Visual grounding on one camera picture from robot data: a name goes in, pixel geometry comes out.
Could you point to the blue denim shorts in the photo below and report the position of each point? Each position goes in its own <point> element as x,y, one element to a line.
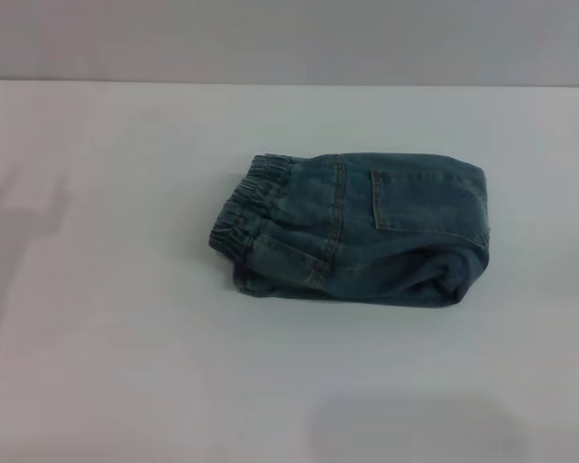
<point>357,231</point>

